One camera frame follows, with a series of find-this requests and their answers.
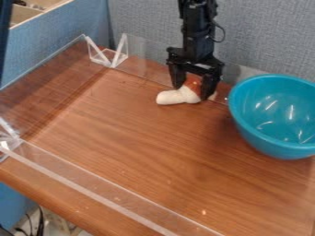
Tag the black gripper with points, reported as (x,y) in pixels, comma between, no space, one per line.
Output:
(208,68)

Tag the white brown toy mushroom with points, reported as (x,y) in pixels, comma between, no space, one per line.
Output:
(187,94)

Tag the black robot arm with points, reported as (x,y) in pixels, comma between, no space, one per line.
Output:
(194,57)

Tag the blue plastic bowl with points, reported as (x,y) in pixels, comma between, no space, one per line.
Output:
(272,108)

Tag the clear acrylic front barrier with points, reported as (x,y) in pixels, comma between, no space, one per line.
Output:
(131,205)

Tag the wooden shelf box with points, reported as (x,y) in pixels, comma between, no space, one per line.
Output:
(28,9)

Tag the clear acrylic corner bracket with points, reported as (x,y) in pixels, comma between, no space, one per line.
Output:
(105,56)

